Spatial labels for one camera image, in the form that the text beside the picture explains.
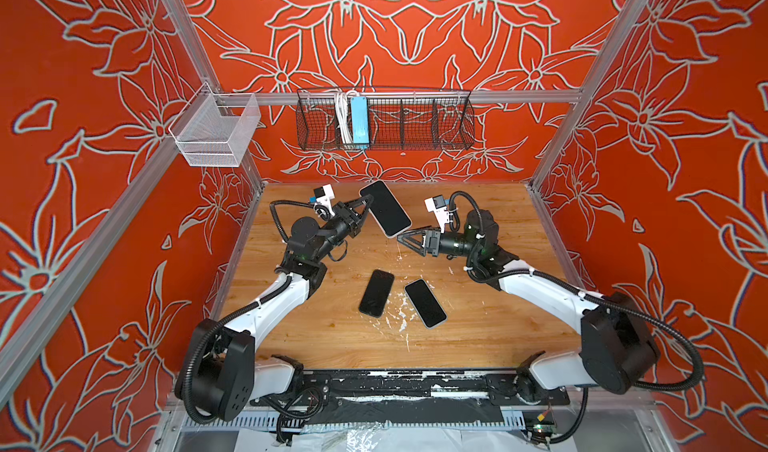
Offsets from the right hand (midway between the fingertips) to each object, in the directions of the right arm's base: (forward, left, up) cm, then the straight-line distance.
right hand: (399, 239), depth 71 cm
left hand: (+7, +6, +8) cm, 12 cm away
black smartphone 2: (-5, -9, -27) cm, 29 cm away
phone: (+5, +3, +6) cm, 8 cm away
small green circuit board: (-37, -32, -27) cm, 56 cm away
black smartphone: (-2, +6, -27) cm, 27 cm away
